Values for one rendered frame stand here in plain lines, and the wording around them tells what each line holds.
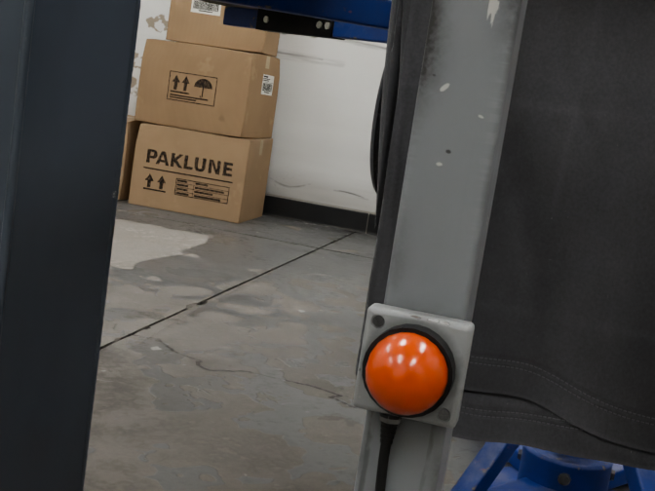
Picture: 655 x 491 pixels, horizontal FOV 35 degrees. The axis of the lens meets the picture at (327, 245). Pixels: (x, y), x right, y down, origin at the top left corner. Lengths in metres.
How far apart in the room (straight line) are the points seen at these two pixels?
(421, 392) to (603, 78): 0.36
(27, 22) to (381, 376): 0.53
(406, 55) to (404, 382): 0.37
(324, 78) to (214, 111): 0.67
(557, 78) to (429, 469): 0.35
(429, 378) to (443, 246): 0.07
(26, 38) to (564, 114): 0.43
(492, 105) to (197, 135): 4.83
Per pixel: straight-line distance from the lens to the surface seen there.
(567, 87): 0.77
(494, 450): 1.98
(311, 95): 5.61
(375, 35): 2.50
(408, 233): 0.49
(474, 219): 0.49
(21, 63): 0.90
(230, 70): 5.23
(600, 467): 2.17
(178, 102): 5.34
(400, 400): 0.47
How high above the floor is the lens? 0.78
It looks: 9 degrees down
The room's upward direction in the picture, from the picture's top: 9 degrees clockwise
